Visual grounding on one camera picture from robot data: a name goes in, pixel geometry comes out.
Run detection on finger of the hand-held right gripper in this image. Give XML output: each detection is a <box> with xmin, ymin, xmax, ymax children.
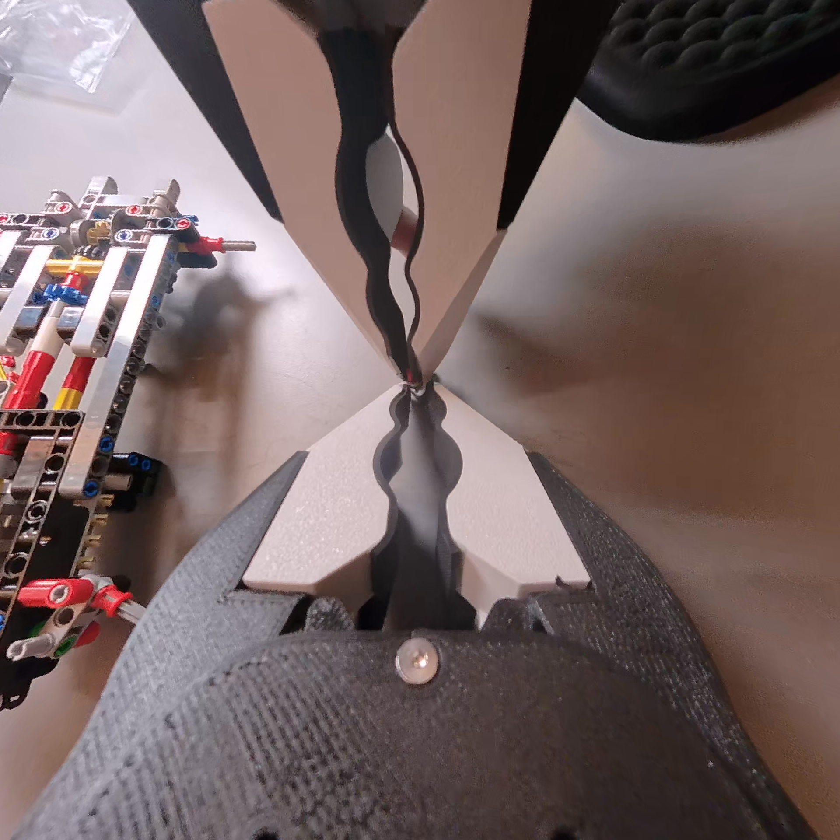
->
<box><xmin>202</xmin><ymin>0</ymin><xmax>409</xmax><ymax>382</ymax></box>
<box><xmin>392</xmin><ymin>0</ymin><xmax>534</xmax><ymax>382</ymax></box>

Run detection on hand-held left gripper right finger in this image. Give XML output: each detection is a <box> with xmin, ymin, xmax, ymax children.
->
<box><xmin>433</xmin><ymin>382</ymin><xmax>592</xmax><ymax>626</ymax></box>

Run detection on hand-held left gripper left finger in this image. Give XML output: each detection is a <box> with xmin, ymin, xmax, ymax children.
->
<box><xmin>241</xmin><ymin>382</ymin><xmax>404</xmax><ymax>632</ymax></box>

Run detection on lego car chassis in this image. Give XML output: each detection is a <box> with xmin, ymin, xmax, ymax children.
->
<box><xmin>0</xmin><ymin>175</ymin><xmax>258</xmax><ymax>713</ymax></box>

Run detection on clear plastic bag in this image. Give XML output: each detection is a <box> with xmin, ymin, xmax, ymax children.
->
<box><xmin>0</xmin><ymin>0</ymin><xmax>137</xmax><ymax>94</ymax></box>

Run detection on black office chair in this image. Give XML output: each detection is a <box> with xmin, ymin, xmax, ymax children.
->
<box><xmin>579</xmin><ymin>0</ymin><xmax>840</xmax><ymax>143</ymax></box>

